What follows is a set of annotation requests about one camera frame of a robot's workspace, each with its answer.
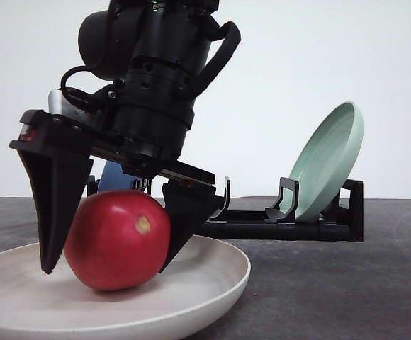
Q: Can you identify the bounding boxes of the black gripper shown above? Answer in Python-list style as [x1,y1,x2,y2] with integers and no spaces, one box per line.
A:
[9,102,224,274]

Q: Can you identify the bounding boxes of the red pomegranate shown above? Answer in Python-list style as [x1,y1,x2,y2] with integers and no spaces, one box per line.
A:
[63,190,171,291]

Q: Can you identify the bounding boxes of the white plate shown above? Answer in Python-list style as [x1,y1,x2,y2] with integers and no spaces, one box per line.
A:
[0,239,252,340]

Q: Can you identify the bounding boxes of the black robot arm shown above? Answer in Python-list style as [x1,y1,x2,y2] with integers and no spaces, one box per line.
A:
[9,0,225,274]

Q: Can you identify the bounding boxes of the blue plate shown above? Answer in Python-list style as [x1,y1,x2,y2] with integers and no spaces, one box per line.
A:
[98,160,135,193]

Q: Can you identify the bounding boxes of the black plate rack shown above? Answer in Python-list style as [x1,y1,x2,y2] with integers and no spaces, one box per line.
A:
[86,174,364,242]

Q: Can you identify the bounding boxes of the green plate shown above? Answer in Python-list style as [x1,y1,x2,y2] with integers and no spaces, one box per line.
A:
[281,101,364,222]

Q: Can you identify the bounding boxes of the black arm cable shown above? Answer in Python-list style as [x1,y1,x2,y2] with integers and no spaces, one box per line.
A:
[184,14,241,98]

